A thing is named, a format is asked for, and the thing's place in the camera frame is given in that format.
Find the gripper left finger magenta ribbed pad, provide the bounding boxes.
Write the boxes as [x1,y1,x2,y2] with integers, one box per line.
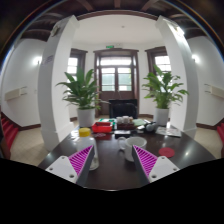
[46,145,94,187]

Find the clear bottle, yellow cap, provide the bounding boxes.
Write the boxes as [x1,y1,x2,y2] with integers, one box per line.
[75,128,99,170]

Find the green exit sign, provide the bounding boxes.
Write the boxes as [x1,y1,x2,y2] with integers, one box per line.
[106,45,115,49]

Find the right white pillar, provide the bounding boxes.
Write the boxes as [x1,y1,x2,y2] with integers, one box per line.
[154,15,200,139]

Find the left white pillar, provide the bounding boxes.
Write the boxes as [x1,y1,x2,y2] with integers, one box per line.
[37,15,79,151]

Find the left potted green plant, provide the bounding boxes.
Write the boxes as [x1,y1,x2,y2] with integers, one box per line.
[59,68,108,127]

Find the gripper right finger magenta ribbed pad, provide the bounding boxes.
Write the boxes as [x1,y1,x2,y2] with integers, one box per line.
[132,145,179,183]

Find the papers on table right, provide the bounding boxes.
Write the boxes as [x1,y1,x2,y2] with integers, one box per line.
[156,126,182,137]

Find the black chair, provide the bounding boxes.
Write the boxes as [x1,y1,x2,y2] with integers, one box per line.
[109,99,138,119]

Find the white cups on tray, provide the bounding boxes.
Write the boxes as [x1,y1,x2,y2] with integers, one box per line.
[116,116,133,124]

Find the white ceramic mug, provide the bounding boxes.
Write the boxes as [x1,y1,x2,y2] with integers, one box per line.
[118,137,147,162]

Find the white pillar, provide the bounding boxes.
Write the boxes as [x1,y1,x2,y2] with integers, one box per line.
[37,15,79,151]
[154,15,200,139]

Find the round red coaster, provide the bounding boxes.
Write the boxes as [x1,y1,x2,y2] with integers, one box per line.
[159,147,175,158]

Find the red plastic tray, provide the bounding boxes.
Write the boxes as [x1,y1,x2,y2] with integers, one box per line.
[92,122,112,133]

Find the dark wooden double door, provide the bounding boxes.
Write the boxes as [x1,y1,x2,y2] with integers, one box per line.
[94,48,139,115]

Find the right potted green plant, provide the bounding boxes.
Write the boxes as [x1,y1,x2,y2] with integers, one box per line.
[142,65,189,126]

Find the potted green plant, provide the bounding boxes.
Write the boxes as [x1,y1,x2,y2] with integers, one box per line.
[142,65,189,126]
[59,68,108,127]

